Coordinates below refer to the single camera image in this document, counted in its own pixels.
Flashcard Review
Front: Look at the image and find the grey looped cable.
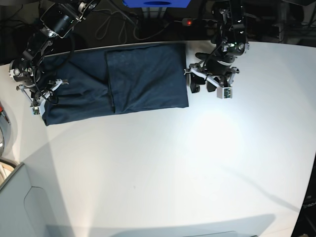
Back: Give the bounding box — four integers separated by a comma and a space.
95, 9, 171, 43

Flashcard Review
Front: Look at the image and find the blue plastic box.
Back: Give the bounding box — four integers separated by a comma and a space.
122, 0, 190, 8

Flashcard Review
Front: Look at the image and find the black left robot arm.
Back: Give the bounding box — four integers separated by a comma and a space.
185, 0, 249, 99

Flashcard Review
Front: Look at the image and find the black power strip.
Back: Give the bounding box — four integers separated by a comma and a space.
180, 18, 233, 30

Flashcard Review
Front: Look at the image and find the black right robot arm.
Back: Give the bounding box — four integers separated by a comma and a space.
9, 0, 99, 106

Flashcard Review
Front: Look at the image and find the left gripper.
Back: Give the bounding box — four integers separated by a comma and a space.
190, 52, 239, 93

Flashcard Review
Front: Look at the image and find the dark blue T-shirt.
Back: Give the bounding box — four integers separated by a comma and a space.
42, 43, 189, 126

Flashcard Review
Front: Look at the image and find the chrome round object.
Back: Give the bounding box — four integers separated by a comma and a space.
0, 104, 11, 158

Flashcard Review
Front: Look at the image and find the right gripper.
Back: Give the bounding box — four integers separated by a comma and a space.
9, 59, 53, 104

